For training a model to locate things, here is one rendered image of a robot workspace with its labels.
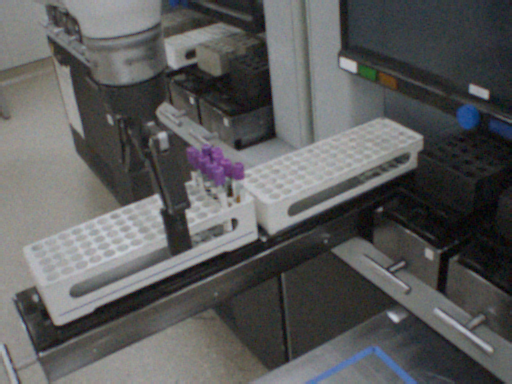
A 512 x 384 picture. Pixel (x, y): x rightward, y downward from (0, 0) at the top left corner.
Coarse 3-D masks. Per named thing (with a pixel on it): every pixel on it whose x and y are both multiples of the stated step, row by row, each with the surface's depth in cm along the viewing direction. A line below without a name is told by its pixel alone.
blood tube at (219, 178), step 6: (216, 168) 79; (222, 168) 79; (216, 174) 78; (222, 174) 79; (216, 180) 79; (222, 180) 79; (216, 186) 80; (222, 186) 79; (222, 192) 80; (222, 198) 80; (222, 204) 81; (228, 204) 81; (228, 222) 82; (228, 228) 83
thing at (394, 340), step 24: (384, 312) 71; (408, 312) 70; (360, 336) 68; (384, 336) 67; (408, 336) 67; (432, 336) 67; (312, 360) 66; (336, 360) 65; (360, 360) 65; (384, 360) 64; (408, 360) 64; (432, 360) 64; (456, 360) 63
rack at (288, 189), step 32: (384, 128) 100; (288, 160) 95; (320, 160) 94; (352, 160) 92; (384, 160) 93; (416, 160) 97; (256, 192) 87; (288, 192) 87; (320, 192) 96; (352, 192) 92; (288, 224) 87
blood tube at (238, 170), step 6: (240, 162) 80; (234, 168) 79; (240, 168) 79; (234, 174) 80; (240, 174) 79; (234, 180) 80; (240, 180) 80; (234, 186) 81; (240, 186) 80; (240, 192) 81; (240, 198) 81
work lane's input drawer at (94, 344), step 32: (384, 192) 95; (320, 224) 89; (352, 224) 92; (224, 256) 86; (256, 256) 84; (288, 256) 88; (32, 288) 80; (160, 288) 79; (192, 288) 80; (224, 288) 83; (32, 320) 75; (96, 320) 75; (128, 320) 76; (160, 320) 79; (0, 352) 80; (64, 352) 73; (96, 352) 76
